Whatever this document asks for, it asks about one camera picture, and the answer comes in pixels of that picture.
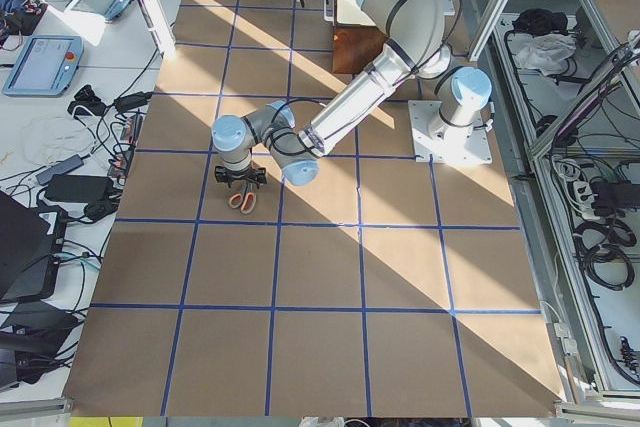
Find grey orange scissors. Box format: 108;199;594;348
228;181;257;215

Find dark wooden drawer cabinet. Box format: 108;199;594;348
332;25;387;74

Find black power adapter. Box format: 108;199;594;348
44;175;114;203

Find near teach pendant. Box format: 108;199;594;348
2;35;84;97

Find white cloth pile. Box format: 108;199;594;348
514;33;576;76

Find black laptop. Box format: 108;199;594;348
1;193;67;304

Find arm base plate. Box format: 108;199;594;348
408;100;492;166

